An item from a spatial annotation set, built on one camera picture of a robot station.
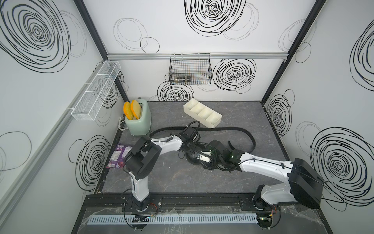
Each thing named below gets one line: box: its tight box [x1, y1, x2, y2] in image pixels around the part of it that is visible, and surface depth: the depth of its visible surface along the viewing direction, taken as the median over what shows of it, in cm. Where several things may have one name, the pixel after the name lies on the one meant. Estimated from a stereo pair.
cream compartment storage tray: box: [183, 97, 223, 129], surface depth 110 cm
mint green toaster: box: [124, 98, 152, 137], surface depth 97 cm
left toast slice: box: [123, 101, 134, 121], surface depth 89 cm
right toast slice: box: [130, 99, 142, 120], surface depth 93 cm
